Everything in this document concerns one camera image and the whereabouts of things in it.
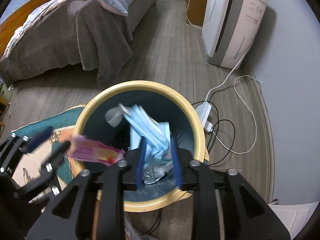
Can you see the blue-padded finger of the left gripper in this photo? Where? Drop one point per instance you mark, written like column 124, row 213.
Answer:
column 37, row 139

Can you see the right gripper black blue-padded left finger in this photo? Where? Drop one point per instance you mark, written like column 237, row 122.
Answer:
column 92, row 203

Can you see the clear plastic bag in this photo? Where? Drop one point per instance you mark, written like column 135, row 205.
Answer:
column 152, row 174

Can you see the white power strip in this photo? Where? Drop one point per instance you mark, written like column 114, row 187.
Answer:
column 203, row 111

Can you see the yellow teal trash bin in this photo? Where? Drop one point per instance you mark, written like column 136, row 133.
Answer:
column 161, row 103

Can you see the wooden headboard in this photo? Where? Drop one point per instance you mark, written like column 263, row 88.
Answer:
column 16, row 20

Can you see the bed with grey blanket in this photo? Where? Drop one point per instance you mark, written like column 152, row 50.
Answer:
column 76, row 32

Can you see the blue surgical face mask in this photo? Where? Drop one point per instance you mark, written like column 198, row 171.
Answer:
column 157, row 135

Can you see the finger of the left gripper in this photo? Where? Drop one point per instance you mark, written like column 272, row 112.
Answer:
column 56, row 159

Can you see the white air purifier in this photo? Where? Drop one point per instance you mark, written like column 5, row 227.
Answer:
column 229, row 30

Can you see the pink snack wrapper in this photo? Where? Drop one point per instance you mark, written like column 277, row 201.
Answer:
column 93, row 151

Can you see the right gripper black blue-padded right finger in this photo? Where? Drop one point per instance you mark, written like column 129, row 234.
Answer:
column 225, row 205

